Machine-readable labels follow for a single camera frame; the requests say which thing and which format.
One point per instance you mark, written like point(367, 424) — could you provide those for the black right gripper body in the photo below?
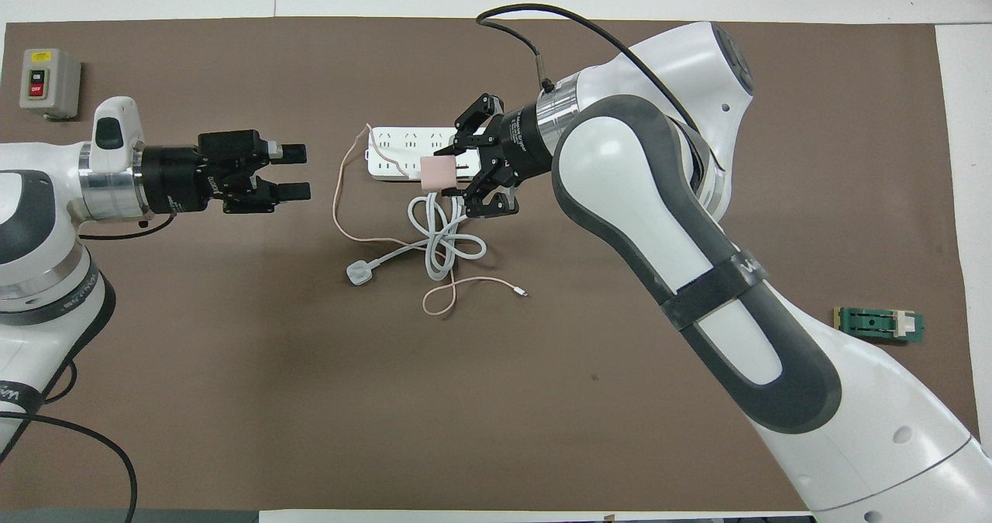
point(523, 143)

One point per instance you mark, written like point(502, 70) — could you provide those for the brown table mat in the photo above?
point(387, 414)

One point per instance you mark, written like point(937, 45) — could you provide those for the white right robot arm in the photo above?
point(697, 236)

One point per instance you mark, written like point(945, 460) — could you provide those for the pink charger plug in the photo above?
point(436, 174)

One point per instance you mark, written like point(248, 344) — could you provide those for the green circuit board module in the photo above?
point(876, 325)

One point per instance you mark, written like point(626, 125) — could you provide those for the white power strip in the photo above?
point(403, 147)

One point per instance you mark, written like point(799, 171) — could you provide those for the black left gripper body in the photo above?
point(174, 178)

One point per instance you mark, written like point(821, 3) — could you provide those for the grey on-off switch box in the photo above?
point(48, 83)

